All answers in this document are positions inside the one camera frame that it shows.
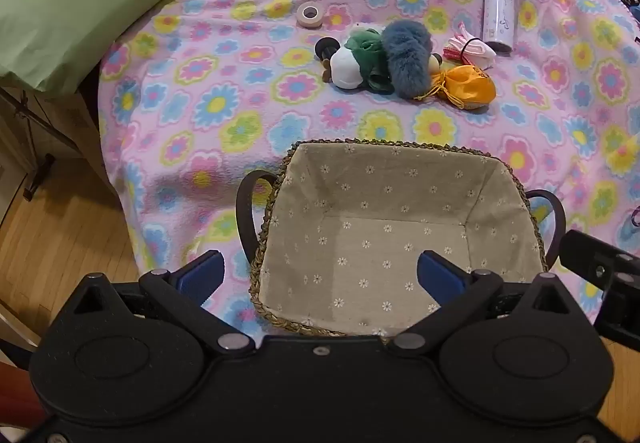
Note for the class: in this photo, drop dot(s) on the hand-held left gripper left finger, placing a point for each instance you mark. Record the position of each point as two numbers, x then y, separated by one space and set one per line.
202 275

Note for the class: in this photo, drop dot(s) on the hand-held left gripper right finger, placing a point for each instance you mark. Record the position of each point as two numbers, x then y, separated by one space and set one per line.
440 275

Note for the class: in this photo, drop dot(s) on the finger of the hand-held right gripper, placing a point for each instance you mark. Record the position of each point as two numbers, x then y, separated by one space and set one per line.
590 255

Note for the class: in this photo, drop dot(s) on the woven basket with fabric lining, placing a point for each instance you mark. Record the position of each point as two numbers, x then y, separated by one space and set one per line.
380 243

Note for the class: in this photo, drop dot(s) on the blue fluffy pouch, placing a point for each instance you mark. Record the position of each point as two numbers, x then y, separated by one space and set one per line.
405 58

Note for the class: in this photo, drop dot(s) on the pink and white striped cloth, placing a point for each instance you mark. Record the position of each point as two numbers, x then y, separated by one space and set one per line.
480 54

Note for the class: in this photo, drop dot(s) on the green and white plush toy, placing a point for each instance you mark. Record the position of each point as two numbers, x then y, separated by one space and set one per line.
367 50

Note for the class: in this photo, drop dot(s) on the black round object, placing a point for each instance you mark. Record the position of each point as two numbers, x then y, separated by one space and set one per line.
325 50

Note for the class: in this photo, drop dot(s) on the beige tape roll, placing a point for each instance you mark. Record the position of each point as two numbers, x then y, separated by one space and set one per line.
300 18

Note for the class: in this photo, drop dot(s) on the floral fleece blanket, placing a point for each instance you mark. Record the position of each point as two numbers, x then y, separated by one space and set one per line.
200 73

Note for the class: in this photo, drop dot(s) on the blue round object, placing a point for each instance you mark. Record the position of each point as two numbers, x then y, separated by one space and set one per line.
635 14

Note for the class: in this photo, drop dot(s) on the purple and white bottle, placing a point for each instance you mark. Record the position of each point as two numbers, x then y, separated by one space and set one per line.
497 8

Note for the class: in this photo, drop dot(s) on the green cloth bag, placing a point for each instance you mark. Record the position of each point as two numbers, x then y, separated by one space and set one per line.
75 13

